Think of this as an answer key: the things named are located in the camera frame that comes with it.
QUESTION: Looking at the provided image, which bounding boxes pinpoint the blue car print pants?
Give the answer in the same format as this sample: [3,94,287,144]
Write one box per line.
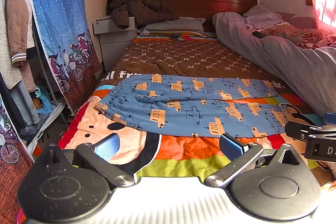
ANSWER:
[96,74,289,138]

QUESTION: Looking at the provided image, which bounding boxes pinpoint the grey duvet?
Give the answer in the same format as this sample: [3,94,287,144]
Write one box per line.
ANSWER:
[212,5,335,115]

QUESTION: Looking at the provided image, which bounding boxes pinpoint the floral red pillow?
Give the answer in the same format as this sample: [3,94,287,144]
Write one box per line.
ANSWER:
[247,23,335,50]

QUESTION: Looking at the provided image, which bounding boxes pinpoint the grey nightstand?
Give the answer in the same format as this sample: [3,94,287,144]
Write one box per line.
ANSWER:
[93,16,137,72]

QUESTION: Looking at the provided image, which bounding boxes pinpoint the grey pillow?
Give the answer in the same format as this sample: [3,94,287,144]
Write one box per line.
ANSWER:
[137,17,206,35]

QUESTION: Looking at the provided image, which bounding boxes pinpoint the brown puffer jacket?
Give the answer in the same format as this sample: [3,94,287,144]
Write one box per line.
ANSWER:
[106,0,179,29]

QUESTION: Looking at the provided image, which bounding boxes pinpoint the wooden headboard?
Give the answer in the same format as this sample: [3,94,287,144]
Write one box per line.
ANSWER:
[162,0,257,31]

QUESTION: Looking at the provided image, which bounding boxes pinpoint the blue bicycle print curtain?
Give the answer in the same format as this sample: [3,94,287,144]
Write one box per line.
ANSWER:
[32,0,101,112]

